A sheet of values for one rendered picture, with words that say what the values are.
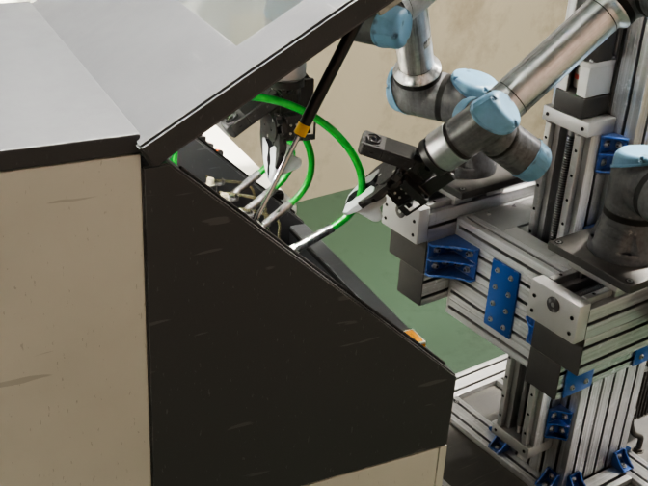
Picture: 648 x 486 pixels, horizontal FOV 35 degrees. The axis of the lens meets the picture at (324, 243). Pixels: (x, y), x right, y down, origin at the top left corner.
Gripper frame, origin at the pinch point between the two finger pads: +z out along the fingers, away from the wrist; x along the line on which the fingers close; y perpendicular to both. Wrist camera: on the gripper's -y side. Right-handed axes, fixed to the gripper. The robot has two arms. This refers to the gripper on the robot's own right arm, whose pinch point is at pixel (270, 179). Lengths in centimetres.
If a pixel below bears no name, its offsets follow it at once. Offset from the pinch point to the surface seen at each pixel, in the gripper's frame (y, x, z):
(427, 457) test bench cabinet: 19, -35, 45
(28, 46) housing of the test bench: -41.3, 7.0, -27.0
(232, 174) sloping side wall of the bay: 4.9, 31.2, 12.5
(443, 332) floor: 118, 103, 122
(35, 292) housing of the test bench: -51, -35, -5
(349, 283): 20.2, 2.5, 27.7
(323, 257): 19.8, 14.4, 27.6
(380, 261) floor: 122, 158, 121
